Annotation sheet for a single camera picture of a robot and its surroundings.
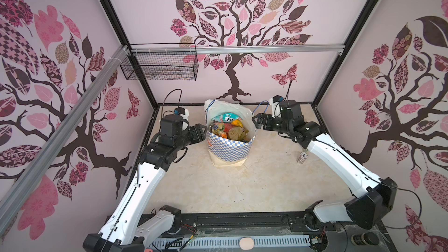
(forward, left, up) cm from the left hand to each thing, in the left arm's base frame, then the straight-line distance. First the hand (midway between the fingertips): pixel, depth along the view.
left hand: (202, 133), depth 71 cm
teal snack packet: (+18, -11, -11) cm, 24 cm away
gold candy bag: (+9, -12, -11) cm, 18 cm away
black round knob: (-36, -62, -17) cm, 74 cm away
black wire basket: (+67, +35, -10) cm, 76 cm away
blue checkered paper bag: (-3, -11, -11) cm, 16 cm away
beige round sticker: (-36, -18, -27) cm, 48 cm away
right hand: (+8, -25, +1) cm, 26 cm away
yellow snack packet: (+19, -16, -17) cm, 31 cm away
